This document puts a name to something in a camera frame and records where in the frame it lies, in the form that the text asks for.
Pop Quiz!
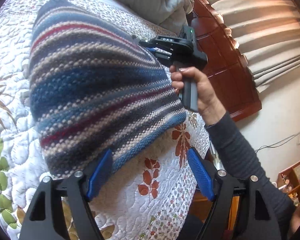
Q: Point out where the floral quilted bedspread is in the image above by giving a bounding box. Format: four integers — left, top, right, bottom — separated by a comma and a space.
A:
0, 0, 215, 240

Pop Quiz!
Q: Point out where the thin wall cable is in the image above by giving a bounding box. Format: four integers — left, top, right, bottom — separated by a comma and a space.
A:
255, 124, 300, 153

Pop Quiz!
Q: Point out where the person's right forearm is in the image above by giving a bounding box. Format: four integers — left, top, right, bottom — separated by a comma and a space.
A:
205, 111, 300, 220

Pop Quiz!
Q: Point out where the wooden shelf with clutter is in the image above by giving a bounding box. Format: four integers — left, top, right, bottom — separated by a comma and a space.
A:
277, 161, 300, 205

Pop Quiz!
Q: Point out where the person's right hand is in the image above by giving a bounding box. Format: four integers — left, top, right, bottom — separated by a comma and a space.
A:
169, 64, 227, 127

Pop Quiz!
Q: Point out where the wooden bed frame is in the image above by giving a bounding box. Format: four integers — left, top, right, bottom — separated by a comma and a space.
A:
170, 0, 263, 123

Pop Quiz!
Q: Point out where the grey-blue duvet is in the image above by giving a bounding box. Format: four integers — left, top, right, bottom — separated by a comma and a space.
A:
82, 0, 194, 34

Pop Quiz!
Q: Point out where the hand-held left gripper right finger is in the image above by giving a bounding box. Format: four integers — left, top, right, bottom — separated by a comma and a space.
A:
187, 147, 282, 240

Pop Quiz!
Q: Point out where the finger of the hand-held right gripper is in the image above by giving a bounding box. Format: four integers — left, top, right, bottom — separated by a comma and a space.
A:
145, 45, 172, 60

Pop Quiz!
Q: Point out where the beige pleated curtain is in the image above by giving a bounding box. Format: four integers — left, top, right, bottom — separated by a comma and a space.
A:
190, 0, 300, 93

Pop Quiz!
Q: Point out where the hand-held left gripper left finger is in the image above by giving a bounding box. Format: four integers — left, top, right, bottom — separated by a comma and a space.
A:
19, 149, 113, 240

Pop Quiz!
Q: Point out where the striped knitted sweater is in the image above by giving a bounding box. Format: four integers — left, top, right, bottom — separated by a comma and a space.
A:
29, 0, 188, 178

